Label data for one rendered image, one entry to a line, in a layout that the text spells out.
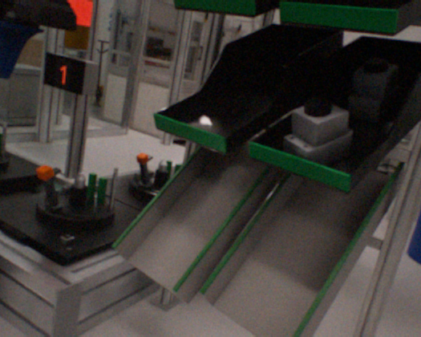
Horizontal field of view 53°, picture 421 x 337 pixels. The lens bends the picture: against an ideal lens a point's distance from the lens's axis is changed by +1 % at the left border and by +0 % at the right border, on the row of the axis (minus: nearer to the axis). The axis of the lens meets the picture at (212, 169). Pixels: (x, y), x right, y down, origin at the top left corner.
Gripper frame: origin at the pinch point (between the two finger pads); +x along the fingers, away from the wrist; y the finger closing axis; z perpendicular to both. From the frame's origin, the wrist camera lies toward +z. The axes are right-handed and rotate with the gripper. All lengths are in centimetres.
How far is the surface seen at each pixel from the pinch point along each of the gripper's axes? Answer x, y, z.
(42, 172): 18.8, 4.4, 10.5
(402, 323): 39, -52, 55
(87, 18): -7.0, 21.6, 31.8
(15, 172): 28.5, 29.6, 23.4
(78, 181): 21.7, 4.4, 18.5
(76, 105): 12.0, 24.3, 33.7
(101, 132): 38, 87, 105
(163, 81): 39, 315, 437
